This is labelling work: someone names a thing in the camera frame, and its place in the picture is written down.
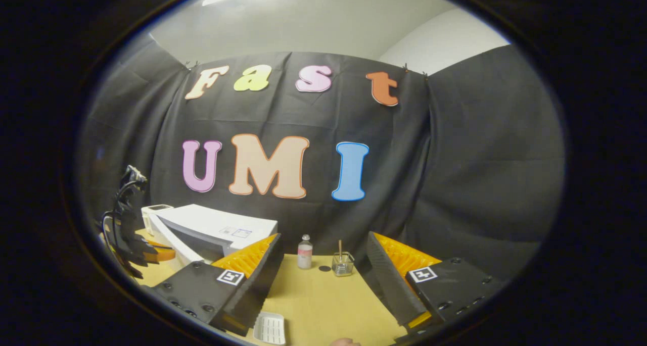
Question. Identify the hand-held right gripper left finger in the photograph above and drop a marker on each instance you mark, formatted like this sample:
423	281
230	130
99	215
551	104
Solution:
258	280

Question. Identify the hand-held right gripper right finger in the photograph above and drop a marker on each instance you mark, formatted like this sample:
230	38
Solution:
389	280

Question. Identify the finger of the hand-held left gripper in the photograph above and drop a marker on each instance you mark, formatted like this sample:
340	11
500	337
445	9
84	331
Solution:
162	255

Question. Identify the white microwave oven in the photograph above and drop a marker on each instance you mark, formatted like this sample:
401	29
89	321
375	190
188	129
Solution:
212	225

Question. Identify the white toaster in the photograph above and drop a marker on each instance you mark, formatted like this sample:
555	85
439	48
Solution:
149	212

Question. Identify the small glass jar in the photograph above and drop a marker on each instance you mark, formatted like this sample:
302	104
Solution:
343	266

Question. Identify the white rectangular tray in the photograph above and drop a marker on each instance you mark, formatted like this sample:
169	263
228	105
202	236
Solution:
269	328

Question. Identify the small pink label bottle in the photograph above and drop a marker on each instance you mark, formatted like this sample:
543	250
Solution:
305	255

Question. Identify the wooden stick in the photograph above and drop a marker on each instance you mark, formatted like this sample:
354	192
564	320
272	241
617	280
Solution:
340	247

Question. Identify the black backdrop cloth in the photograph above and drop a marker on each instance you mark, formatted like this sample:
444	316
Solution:
455	174

